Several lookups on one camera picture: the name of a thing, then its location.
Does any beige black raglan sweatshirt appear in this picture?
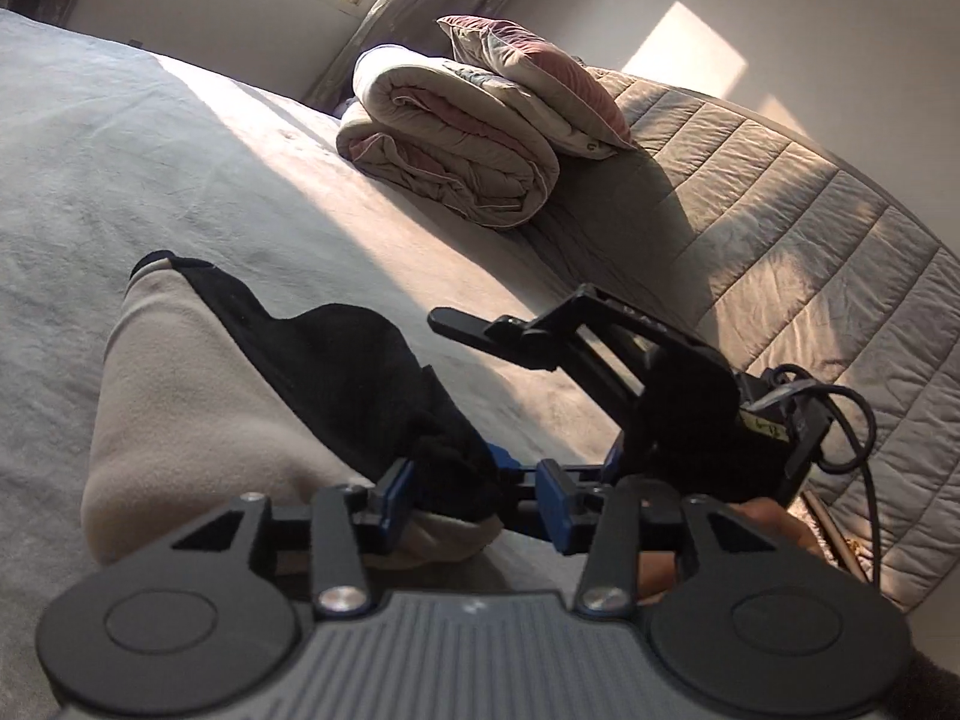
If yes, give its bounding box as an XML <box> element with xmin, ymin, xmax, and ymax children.
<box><xmin>82</xmin><ymin>250</ymin><xmax>501</xmax><ymax>569</ymax></box>

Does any person's right hand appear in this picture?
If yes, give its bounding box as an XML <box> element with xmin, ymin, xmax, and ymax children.
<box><xmin>638</xmin><ymin>497</ymin><xmax>823</xmax><ymax>605</ymax></box>

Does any quilted beige headboard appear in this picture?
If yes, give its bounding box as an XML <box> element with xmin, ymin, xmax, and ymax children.
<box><xmin>523</xmin><ymin>70</ymin><xmax>958</xmax><ymax>610</ymax></box>

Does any folded beige pink comforter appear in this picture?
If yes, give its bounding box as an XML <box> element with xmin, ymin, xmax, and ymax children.
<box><xmin>337</xmin><ymin>44</ymin><xmax>560</xmax><ymax>229</ymax></box>

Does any beige pink pillow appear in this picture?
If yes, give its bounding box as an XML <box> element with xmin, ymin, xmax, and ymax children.
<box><xmin>438</xmin><ymin>15</ymin><xmax>635</xmax><ymax>160</ymax></box>

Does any grey bed sheet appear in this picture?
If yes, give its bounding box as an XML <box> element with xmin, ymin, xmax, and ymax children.
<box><xmin>2</xmin><ymin>13</ymin><xmax>613</xmax><ymax>718</ymax></box>

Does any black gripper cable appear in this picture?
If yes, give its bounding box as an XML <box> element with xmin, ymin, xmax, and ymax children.
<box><xmin>760</xmin><ymin>361</ymin><xmax>884</xmax><ymax>590</ymax></box>

